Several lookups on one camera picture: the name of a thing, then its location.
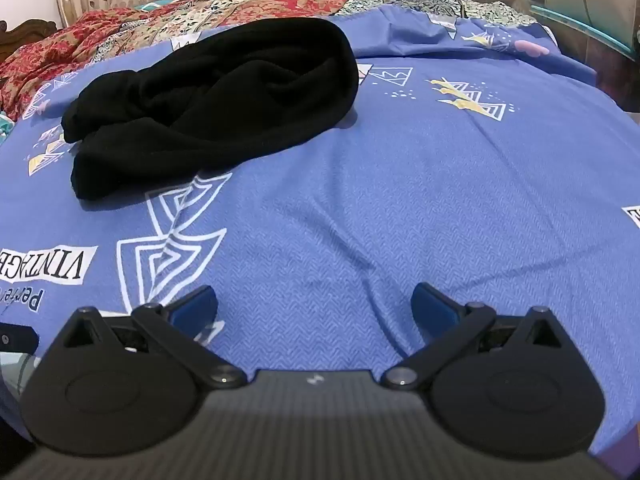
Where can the carved wooden headboard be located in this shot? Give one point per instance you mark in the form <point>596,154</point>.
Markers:
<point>25,32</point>

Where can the teal-rimmed glass table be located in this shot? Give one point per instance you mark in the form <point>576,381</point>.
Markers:
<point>585,15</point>

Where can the red patterned patchwork blanket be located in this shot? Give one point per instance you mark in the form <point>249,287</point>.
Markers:
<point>150,25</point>

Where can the black pants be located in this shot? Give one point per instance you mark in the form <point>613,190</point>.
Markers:
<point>210,110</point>

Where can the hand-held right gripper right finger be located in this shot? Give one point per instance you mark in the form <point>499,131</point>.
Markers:
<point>434,306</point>

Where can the blue printed bedsheet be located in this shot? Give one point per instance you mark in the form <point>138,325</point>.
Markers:
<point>400,185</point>

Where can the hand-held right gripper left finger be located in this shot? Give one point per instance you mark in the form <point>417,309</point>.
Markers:
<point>196,305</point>

